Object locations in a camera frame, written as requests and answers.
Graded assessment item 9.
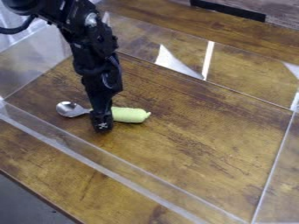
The black bar in background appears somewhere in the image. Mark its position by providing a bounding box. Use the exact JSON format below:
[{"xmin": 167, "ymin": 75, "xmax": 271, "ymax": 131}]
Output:
[{"xmin": 190, "ymin": 0, "xmax": 267, "ymax": 22}]

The green handled metal spoon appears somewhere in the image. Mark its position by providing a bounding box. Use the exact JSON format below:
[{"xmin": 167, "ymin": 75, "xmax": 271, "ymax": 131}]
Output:
[{"xmin": 56, "ymin": 101, "xmax": 151, "ymax": 123}]

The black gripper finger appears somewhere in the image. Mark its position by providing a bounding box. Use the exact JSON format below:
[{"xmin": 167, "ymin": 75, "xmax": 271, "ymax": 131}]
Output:
[{"xmin": 90, "ymin": 110, "xmax": 114, "ymax": 133}]

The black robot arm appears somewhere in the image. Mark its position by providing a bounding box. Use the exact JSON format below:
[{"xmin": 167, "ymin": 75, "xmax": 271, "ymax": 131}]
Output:
[{"xmin": 0, "ymin": 0, "xmax": 123, "ymax": 132}]

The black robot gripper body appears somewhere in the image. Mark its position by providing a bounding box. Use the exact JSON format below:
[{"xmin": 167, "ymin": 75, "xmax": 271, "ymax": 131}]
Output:
[{"xmin": 74, "ymin": 53, "xmax": 123, "ymax": 114}]

